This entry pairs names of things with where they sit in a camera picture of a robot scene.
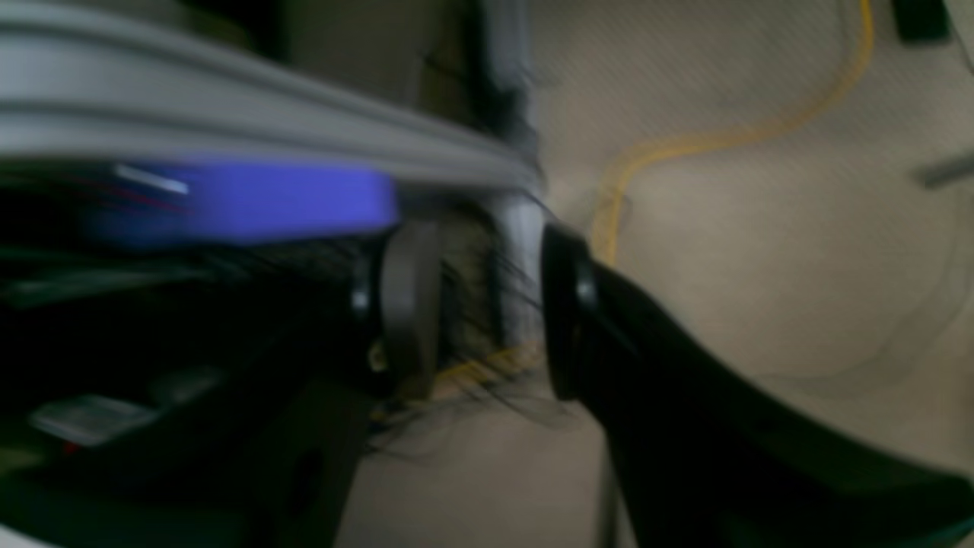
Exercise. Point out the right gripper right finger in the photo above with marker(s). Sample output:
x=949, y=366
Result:
x=704, y=458

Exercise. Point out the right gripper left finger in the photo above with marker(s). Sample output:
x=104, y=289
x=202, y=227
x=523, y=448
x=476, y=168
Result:
x=212, y=397

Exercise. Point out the blue blurred box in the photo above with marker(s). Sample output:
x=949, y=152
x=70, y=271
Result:
x=145, y=206

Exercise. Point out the grey metal frame rail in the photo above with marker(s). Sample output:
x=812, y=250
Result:
x=82, y=83

